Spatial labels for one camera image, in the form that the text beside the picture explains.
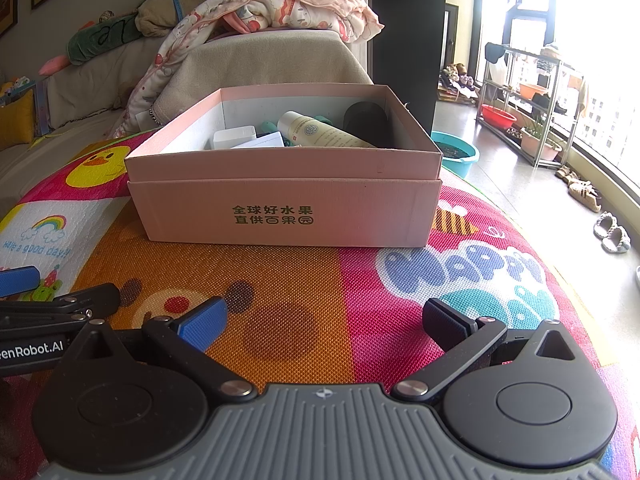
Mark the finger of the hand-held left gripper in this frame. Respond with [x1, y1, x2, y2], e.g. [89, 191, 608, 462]
[0, 283, 121, 343]
[0, 266, 41, 299]

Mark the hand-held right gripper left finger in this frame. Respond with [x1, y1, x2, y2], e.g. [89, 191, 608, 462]
[62, 296, 256, 404]

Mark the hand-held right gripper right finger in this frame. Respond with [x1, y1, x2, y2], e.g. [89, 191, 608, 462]
[392, 298, 596, 404]

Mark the pink cardboard box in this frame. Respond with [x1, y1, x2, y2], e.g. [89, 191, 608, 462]
[124, 83, 444, 248]

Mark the white power adapter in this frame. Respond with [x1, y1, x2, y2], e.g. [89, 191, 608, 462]
[212, 126, 257, 151]

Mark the white cream tube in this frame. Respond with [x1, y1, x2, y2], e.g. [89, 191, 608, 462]
[277, 111, 378, 149]

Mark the colourful cartoon play mat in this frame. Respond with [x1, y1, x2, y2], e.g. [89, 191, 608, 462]
[0, 127, 640, 480]

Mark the teal plastic basin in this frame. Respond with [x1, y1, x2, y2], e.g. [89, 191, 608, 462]
[430, 131, 480, 180]

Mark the yellow cushion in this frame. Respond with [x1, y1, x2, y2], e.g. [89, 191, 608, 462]
[0, 89, 37, 151]

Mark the colourful small toy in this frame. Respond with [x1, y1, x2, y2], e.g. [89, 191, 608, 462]
[0, 76, 37, 97]

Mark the green plant in pink pot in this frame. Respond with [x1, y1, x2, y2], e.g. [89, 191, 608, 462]
[520, 115, 563, 162]

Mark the beige sofa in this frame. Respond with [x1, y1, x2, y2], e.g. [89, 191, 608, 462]
[0, 0, 373, 201]

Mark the red plastic basin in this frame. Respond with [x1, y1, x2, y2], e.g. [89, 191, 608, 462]
[481, 104, 517, 131]

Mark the black round object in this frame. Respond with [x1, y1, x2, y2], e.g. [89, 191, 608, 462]
[342, 101, 390, 148]

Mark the pink plush toy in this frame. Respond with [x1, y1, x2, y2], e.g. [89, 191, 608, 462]
[39, 55, 69, 77]

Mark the pile of shoes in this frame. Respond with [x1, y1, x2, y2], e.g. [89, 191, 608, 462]
[439, 62, 481, 106]

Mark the green plush toy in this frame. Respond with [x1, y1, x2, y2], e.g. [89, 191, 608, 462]
[67, 14, 142, 66]

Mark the metal balcony rack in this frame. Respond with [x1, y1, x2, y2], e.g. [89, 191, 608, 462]
[477, 42, 586, 168]

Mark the beige plush pillow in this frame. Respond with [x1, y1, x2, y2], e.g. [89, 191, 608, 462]
[136, 0, 251, 38]

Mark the pink printed blanket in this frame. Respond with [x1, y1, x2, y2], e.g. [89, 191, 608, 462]
[107, 0, 385, 140]

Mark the narrow framed wall picture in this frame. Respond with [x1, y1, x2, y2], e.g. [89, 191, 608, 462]
[0, 0, 21, 36]

